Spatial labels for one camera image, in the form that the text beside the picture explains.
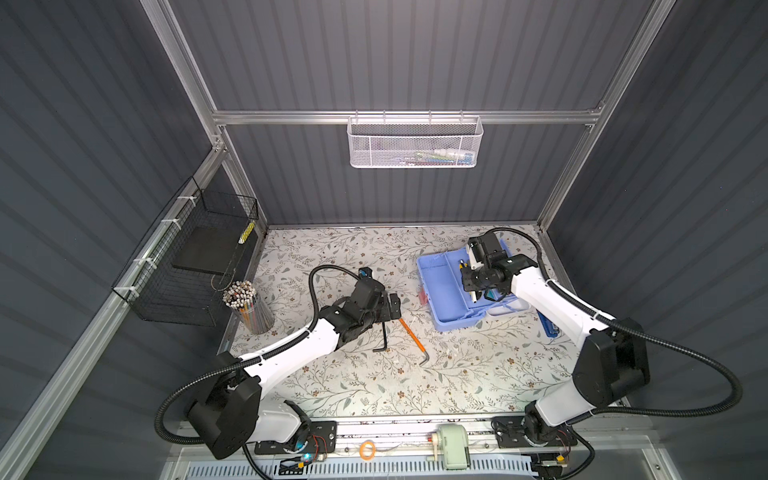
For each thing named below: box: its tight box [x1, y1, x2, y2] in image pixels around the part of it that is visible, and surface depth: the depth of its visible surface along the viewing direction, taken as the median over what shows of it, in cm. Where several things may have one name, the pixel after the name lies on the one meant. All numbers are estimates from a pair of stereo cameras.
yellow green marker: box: [238, 220, 255, 244], surface depth 83 cm
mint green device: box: [437, 424, 471, 470], surface depth 69 cm
